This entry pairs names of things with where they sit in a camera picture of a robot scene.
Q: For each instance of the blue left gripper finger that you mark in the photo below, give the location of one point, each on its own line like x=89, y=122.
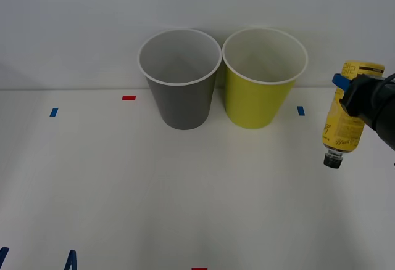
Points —
x=3, y=252
x=71, y=262

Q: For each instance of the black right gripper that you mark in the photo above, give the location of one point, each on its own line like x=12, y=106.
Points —
x=361, y=97

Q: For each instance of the yellow bottle with black cap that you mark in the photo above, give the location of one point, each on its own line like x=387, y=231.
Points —
x=342, y=131

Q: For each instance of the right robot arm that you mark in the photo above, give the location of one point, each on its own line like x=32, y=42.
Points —
x=386, y=119

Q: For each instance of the yellow-green plastic waste bin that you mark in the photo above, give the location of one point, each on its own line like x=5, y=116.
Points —
x=253, y=103

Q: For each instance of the grey plastic waste bin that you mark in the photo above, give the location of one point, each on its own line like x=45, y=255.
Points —
x=185, y=106

